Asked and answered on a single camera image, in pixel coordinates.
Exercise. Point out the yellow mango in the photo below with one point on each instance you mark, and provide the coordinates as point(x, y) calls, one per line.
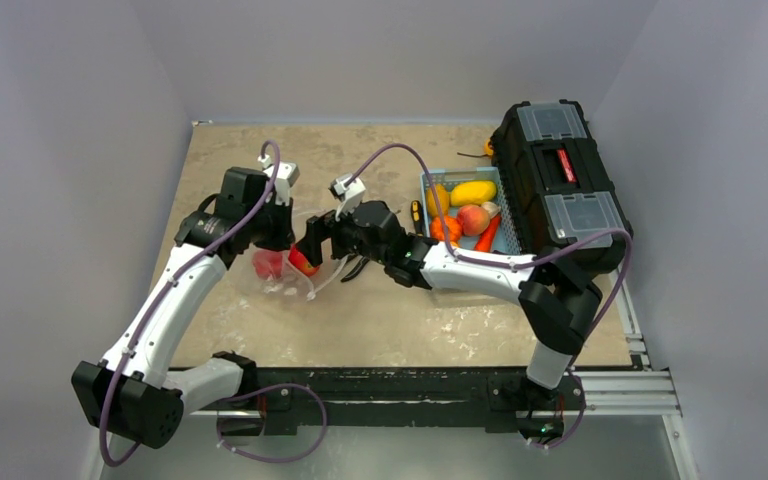
point(474, 192)

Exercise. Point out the black yellow screwdriver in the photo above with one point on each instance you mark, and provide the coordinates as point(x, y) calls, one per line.
point(417, 217)

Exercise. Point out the red bell pepper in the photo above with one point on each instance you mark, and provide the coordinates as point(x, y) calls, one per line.
point(268, 265)

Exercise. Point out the garlic bulb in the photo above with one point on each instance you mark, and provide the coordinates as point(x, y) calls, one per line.
point(491, 208)

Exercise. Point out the orange carrot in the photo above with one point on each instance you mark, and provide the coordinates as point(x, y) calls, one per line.
point(486, 239)

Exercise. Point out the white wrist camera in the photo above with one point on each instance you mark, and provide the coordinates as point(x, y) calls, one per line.
point(285, 176)
point(349, 191)

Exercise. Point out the peach fruit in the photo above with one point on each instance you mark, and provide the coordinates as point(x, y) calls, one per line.
point(474, 220)

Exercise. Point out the black handled pliers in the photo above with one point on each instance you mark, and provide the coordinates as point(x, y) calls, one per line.
point(355, 271)

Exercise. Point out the orange small pumpkin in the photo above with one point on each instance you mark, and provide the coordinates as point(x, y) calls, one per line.
point(447, 230)

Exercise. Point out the yellow black tool behind box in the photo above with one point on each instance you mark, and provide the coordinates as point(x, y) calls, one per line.
point(487, 151)

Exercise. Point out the yellow lemon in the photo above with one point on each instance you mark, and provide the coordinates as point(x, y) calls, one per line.
point(437, 201)

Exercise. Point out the black tool box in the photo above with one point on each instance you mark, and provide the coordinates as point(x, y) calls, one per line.
point(556, 184)

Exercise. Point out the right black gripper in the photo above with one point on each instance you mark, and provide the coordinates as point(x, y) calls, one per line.
point(335, 234)

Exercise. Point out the blue plastic basket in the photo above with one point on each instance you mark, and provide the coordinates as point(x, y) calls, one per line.
point(506, 239)

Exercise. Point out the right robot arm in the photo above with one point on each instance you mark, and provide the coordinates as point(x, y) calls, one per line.
point(558, 299)

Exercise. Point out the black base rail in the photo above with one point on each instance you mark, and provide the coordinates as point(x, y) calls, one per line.
point(497, 400)

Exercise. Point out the clear zip top bag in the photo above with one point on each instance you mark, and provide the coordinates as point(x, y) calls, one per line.
point(293, 284)

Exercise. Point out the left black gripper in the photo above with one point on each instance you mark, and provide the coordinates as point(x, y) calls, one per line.
point(285, 236)

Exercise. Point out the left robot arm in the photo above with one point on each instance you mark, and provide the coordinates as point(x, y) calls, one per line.
point(159, 318)

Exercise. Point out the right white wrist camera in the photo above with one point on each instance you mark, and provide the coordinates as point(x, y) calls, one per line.
point(349, 191)

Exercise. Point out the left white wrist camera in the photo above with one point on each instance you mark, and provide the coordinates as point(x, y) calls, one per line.
point(285, 176)

